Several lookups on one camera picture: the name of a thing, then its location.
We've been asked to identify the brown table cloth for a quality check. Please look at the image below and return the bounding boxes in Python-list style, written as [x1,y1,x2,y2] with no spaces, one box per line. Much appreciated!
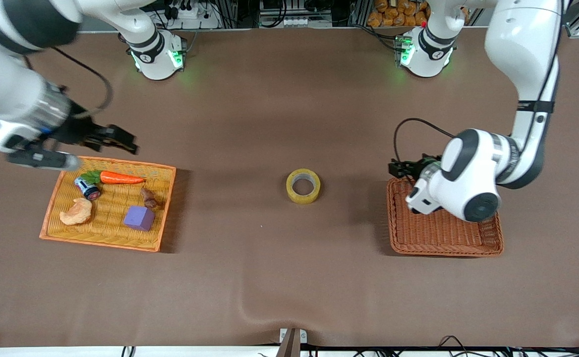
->
[0,26,579,348]

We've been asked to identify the yellow woven tray orange rim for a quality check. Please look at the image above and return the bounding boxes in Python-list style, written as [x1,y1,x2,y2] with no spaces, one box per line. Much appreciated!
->
[39,156,176,252]

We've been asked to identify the metal table clamp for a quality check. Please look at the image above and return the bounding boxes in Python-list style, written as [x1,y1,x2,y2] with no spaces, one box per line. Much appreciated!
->
[279,327,308,357]

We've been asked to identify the yellow tape roll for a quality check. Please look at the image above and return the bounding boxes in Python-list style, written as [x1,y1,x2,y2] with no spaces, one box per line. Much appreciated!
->
[286,169,321,204]

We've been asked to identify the purple foam cube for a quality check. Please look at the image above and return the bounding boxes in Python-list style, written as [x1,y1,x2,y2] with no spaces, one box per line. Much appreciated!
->
[123,205,156,232]

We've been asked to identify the bag of orange bread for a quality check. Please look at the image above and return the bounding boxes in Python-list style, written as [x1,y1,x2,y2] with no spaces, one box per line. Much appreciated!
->
[367,0,431,28]

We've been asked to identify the white power strip with plugs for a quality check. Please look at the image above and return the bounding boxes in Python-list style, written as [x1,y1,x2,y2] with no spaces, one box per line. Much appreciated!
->
[163,0,221,29]

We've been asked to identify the small white power strip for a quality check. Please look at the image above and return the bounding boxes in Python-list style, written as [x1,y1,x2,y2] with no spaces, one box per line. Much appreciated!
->
[277,17,316,28]

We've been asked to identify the brown woven basket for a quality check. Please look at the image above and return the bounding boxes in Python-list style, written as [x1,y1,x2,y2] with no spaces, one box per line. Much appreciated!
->
[387,176,505,257]

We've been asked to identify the orange toy carrot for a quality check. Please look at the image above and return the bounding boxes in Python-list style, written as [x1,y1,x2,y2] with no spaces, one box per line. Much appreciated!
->
[80,170,146,185]

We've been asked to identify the toy croissant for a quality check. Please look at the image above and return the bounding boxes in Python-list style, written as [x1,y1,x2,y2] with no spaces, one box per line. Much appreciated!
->
[59,198,93,226]

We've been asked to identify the small blue white can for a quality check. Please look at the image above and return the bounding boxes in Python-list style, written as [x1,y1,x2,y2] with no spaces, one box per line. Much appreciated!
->
[74,177,102,201]

